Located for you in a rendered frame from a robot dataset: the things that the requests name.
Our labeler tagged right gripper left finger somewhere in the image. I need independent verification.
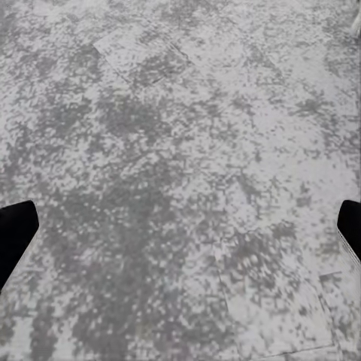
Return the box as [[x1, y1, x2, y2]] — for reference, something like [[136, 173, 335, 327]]
[[0, 200, 39, 290]]

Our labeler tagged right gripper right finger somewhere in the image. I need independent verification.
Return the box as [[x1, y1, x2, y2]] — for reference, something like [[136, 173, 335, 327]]
[[337, 199, 361, 261]]

